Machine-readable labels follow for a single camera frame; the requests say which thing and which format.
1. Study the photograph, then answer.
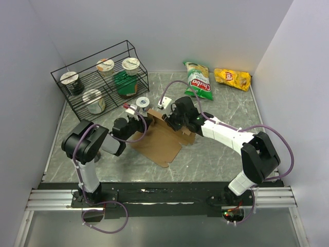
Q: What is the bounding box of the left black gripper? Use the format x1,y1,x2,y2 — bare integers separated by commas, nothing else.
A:
122,114,153,142

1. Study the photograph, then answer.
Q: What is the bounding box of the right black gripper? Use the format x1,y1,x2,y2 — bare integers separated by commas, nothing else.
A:
161,105,188,132

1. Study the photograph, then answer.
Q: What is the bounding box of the brown cardboard box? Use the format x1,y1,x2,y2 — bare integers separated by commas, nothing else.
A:
130,109,196,168

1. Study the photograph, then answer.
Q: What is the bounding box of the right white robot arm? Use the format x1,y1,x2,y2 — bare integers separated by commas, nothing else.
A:
158,96,281,205

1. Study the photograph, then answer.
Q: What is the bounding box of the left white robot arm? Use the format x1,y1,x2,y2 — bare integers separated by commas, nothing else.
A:
61,116,152,207

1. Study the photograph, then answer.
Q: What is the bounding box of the small white yogurt cup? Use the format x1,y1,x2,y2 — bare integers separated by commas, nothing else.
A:
136,97,150,112

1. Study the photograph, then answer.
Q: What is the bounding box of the green Chuba chips bag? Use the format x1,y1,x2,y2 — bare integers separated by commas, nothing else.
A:
184,62,213,100

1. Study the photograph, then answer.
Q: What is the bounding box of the green snack bag in rack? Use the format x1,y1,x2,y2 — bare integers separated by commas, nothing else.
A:
114,71,138,99

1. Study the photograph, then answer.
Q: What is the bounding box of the white cup lower rack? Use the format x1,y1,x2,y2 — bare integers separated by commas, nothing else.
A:
82,89,106,114

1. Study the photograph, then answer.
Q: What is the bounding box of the Chobani yogurt cup on rack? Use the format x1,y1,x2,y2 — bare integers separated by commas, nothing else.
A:
122,57,140,76

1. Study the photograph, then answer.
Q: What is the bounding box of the orange yogurt cup on rack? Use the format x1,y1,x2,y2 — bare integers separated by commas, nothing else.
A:
96,59,115,77

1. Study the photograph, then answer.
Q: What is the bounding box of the yellow Lays chips bag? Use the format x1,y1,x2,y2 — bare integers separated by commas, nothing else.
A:
214,68,251,92

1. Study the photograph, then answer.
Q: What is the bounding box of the dark yogurt cup on rack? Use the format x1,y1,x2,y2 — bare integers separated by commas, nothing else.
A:
60,72,84,96

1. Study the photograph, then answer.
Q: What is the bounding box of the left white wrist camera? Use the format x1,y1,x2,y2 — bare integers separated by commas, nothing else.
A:
123,103,138,117

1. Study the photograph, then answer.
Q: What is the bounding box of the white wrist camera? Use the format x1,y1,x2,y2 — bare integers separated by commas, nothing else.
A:
157,97,172,111
123,103,138,117

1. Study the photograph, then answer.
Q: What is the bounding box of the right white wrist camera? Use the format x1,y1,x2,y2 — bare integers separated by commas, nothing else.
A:
157,97,172,111

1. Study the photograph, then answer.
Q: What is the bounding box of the black wire rack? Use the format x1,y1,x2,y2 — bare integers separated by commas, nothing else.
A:
51,40,150,121

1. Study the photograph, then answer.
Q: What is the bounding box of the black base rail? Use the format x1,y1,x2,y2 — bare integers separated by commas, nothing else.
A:
70,181,255,219

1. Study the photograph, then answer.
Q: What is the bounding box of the aluminium extrusion rail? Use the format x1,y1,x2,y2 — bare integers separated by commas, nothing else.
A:
25,189,73,211

